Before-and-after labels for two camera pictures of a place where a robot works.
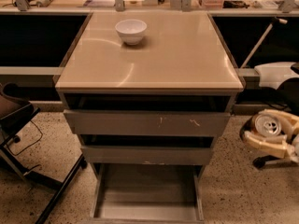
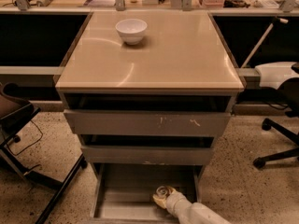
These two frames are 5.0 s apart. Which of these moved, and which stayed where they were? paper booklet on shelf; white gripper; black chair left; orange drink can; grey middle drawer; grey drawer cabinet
Moved: orange drink can; white gripper
Stayed: paper booklet on shelf; grey drawer cabinet; grey middle drawer; black chair left
